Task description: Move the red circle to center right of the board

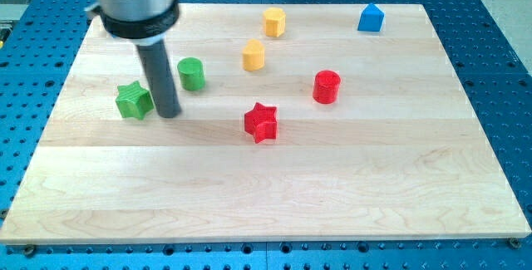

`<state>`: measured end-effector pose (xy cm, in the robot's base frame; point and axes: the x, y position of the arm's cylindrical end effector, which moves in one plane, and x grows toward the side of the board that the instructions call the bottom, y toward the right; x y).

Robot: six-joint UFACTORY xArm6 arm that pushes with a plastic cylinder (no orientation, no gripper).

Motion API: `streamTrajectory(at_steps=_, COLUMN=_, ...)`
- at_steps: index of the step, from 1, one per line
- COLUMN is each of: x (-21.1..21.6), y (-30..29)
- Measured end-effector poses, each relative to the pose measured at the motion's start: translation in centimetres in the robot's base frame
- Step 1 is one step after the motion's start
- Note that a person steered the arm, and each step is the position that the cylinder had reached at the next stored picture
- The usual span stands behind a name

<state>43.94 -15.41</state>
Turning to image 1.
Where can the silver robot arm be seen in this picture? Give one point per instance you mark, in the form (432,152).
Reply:
(143,22)

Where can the wooden board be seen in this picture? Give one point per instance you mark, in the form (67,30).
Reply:
(400,154)

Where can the red star block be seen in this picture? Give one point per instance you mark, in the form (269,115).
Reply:
(261,122)

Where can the red cylinder block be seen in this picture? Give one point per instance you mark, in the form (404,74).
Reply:
(326,86)

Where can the yellow half-round block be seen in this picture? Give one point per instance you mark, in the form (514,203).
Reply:
(253,55)

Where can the green cylinder block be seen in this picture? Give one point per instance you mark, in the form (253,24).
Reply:
(191,73)

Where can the yellow hexagon block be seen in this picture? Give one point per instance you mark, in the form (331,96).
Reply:
(274,21)

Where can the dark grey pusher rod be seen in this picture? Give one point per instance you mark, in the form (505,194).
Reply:
(160,79)

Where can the green star block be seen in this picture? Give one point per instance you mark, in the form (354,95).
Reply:
(133,101)

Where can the blue pentagon block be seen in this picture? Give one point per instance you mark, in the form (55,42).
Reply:
(371,19)

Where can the blue perforated metal table plate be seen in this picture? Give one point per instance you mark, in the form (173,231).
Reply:
(44,43)

